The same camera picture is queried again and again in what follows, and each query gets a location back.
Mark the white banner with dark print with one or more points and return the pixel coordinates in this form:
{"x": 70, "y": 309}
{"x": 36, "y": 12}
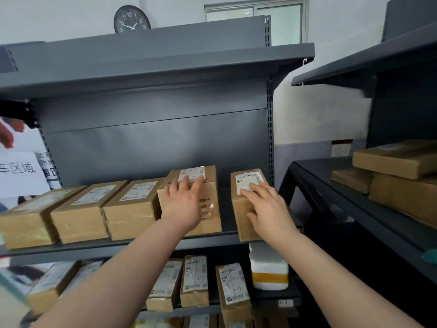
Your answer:
{"x": 49, "y": 169}

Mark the dark brown cardboard box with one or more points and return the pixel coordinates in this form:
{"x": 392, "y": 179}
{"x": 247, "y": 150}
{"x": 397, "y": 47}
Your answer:
{"x": 276, "y": 315}

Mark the person's right thumb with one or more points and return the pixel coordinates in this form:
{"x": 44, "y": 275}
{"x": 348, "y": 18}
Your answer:
{"x": 252, "y": 220}

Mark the teal object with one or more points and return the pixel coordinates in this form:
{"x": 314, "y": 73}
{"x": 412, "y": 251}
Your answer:
{"x": 430, "y": 256}

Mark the taped cardboard parcel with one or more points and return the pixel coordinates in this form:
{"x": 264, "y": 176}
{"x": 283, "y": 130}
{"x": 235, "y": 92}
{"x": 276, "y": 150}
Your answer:
{"x": 82, "y": 274}
{"x": 47, "y": 286}

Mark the person's right forearm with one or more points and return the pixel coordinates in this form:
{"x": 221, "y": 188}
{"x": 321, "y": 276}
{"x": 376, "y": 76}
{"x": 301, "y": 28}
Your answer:
{"x": 338, "y": 290}

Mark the flat cardboard parcel white label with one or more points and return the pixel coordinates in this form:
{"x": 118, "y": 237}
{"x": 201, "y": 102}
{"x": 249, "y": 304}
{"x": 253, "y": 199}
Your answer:
{"x": 133, "y": 211}
{"x": 83, "y": 215}
{"x": 27, "y": 222}

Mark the person's right hand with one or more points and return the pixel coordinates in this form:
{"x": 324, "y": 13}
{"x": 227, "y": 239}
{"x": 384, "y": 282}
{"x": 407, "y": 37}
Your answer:
{"x": 271, "y": 218}

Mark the person's left hand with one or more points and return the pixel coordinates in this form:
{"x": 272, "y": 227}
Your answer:
{"x": 182, "y": 210}

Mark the large plain cardboard box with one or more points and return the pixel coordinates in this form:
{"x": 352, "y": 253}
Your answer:
{"x": 399, "y": 158}
{"x": 403, "y": 198}

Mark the person's left middle finger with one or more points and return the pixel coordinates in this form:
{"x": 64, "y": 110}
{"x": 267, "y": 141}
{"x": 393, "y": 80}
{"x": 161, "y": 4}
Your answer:
{"x": 185, "y": 184}

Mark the person's left forearm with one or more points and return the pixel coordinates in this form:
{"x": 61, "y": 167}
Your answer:
{"x": 123, "y": 280}

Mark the tall printed cardboard box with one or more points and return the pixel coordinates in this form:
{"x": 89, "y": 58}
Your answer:
{"x": 211, "y": 215}

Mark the window with white frame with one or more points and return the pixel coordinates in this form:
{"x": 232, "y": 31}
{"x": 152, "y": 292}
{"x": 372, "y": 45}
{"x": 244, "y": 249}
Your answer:
{"x": 278, "y": 22}

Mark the narrow cardboard box white label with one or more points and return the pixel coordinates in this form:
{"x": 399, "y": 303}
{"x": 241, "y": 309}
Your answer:
{"x": 241, "y": 215}

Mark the black metal shelf rack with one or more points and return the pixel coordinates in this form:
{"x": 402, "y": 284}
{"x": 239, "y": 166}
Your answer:
{"x": 403, "y": 109}

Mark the round dark wall clock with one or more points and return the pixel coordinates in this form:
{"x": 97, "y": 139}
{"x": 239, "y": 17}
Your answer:
{"x": 132, "y": 19}

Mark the small cardboard parcel handwritten label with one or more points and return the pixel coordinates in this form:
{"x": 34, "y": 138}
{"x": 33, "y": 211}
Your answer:
{"x": 234, "y": 290}
{"x": 194, "y": 280}
{"x": 165, "y": 286}

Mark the white sign with grey characters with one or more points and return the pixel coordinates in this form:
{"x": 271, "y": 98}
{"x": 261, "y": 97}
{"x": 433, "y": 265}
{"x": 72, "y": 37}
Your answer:
{"x": 20, "y": 174}

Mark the white foam box yellow tape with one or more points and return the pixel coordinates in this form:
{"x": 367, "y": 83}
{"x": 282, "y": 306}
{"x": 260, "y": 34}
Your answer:
{"x": 269, "y": 269}

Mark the person's left little finger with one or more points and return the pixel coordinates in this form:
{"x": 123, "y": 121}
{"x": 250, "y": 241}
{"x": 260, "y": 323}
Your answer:
{"x": 167, "y": 192}

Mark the small plain cardboard box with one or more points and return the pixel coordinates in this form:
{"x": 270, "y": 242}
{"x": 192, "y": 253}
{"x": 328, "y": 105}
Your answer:
{"x": 351, "y": 181}

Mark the dark grey metal shelf unit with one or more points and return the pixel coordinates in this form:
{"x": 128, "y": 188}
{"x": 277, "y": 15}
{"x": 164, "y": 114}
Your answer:
{"x": 153, "y": 143}

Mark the person's right middle finger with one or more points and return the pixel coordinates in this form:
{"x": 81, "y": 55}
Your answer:
{"x": 260, "y": 190}

